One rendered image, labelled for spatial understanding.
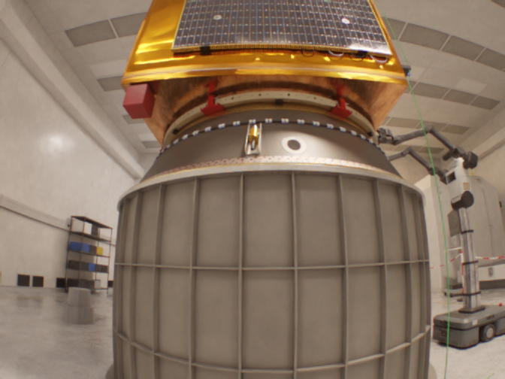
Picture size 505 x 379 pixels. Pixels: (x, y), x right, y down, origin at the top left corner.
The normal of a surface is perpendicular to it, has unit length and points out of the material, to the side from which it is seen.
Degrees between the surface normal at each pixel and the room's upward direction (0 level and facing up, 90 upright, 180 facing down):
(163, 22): 91
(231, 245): 90
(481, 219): 90
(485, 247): 90
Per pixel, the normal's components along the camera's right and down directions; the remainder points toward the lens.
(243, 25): -0.02, -0.31
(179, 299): -0.40, -0.29
